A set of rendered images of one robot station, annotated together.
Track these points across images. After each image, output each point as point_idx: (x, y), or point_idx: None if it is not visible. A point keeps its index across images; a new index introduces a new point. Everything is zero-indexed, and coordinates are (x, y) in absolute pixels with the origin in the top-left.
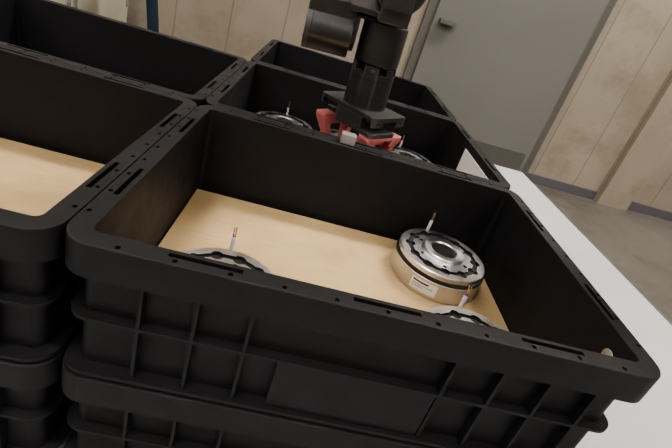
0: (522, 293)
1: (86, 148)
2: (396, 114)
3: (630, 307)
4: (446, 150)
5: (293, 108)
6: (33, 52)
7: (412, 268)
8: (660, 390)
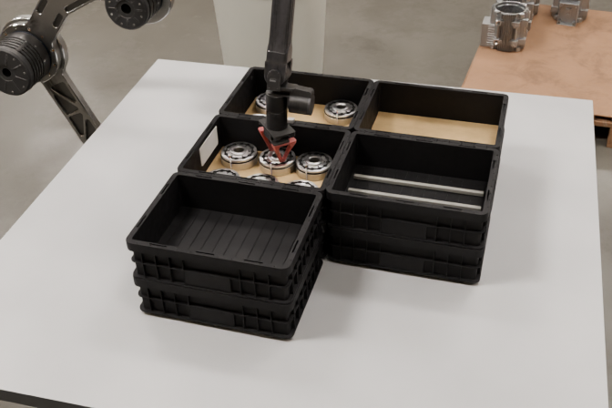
0: (239, 108)
1: None
2: (262, 121)
3: (65, 193)
4: None
5: None
6: (421, 139)
7: None
8: (126, 158)
